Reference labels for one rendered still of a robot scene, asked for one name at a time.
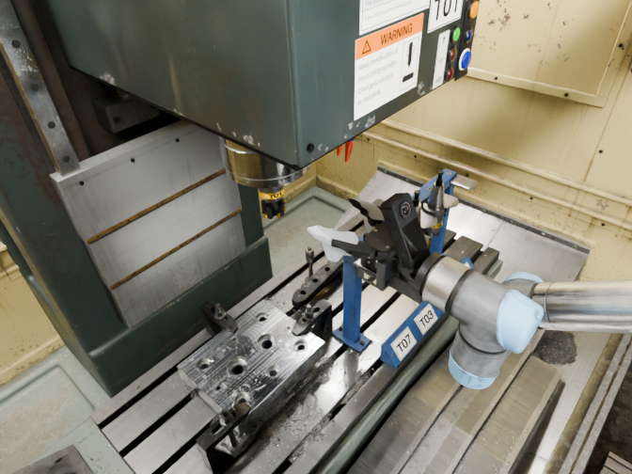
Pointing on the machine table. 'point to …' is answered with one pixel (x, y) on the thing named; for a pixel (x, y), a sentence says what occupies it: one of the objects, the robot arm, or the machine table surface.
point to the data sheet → (387, 12)
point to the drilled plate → (248, 334)
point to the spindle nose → (255, 167)
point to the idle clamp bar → (317, 283)
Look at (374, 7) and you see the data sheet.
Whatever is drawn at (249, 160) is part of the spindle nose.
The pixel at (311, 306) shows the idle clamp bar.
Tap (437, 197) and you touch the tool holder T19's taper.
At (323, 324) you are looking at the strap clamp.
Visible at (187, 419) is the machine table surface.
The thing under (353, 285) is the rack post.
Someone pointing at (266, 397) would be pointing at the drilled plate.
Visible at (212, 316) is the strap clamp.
